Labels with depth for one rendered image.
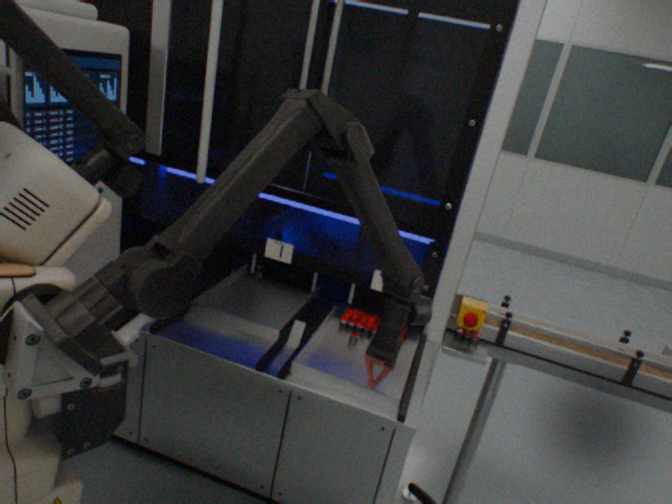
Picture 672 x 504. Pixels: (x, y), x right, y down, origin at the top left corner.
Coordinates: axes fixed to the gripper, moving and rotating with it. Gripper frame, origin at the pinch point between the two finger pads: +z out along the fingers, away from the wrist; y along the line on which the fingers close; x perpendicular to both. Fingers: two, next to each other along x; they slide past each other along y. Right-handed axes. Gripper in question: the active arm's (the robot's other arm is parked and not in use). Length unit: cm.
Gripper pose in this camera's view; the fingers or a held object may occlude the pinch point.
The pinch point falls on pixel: (372, 383)
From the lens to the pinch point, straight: 115.9
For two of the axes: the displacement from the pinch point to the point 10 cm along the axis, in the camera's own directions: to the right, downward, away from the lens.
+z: -2.8, 9.5, 1.7
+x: -9.3, -3.1, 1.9
